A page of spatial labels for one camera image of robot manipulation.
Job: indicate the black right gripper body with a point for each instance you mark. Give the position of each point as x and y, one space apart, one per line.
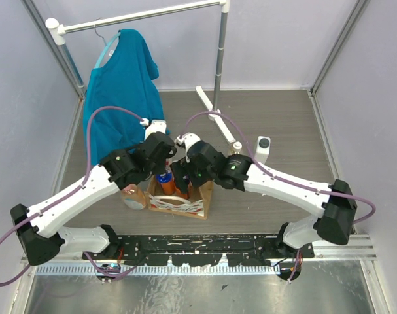
197 177

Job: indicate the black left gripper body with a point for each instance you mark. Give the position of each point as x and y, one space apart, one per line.
162 157

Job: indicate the clear bottle white cap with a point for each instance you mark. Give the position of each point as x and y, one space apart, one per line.
235 148

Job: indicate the dark blue pump bottle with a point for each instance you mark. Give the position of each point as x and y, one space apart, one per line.
184 189

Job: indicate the pink cap bottle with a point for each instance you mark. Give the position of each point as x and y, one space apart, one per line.
133 197

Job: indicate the white bottle grey cap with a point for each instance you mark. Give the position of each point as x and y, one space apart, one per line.
262 149

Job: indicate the white metal clothes rack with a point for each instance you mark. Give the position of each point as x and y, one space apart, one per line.
58 31

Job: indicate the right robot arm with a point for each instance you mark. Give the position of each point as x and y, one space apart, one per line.
331 207

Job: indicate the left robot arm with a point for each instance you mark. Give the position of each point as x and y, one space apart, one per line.
41 228

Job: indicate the burlap canvas bag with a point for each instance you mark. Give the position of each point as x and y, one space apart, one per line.
196 206

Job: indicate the teal t-shirt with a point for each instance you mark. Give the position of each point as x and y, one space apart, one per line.
125 81

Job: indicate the light blue clothes hanger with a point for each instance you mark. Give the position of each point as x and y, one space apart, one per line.
105 50

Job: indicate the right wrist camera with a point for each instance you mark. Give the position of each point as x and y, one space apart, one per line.
186 141

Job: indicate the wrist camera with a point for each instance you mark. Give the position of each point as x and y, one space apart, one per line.
153 126
186 141

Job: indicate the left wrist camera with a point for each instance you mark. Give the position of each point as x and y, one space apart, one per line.
153 126

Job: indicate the white cable duct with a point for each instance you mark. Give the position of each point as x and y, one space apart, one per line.
83 268

